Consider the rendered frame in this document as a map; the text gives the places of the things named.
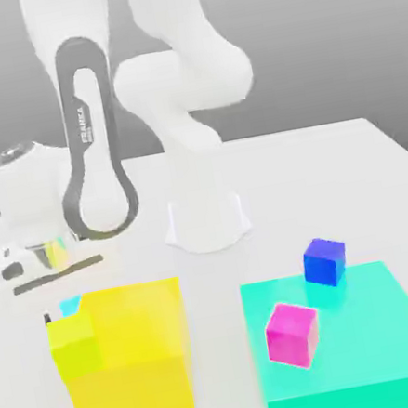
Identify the small magenta cube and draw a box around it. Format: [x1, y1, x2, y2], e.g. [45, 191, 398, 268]
[260, 296, 329, 376]

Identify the large teal box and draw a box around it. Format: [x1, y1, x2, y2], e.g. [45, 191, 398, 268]
[238, 255, 408, 408]

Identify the small blue cube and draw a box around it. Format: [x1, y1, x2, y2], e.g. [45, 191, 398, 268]
[297, 232, 354, 294]

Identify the small lime yellow cube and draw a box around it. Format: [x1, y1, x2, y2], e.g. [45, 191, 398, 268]
[45, 310, 108, 385]

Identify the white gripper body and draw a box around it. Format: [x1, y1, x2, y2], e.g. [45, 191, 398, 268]
[7, 252, 113, 313]

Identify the small cyan cube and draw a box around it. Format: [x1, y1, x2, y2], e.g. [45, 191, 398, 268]
[58, 294, 86, 318]

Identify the large yellow box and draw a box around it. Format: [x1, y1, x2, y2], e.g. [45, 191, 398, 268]
[49, 275, 204, 408]

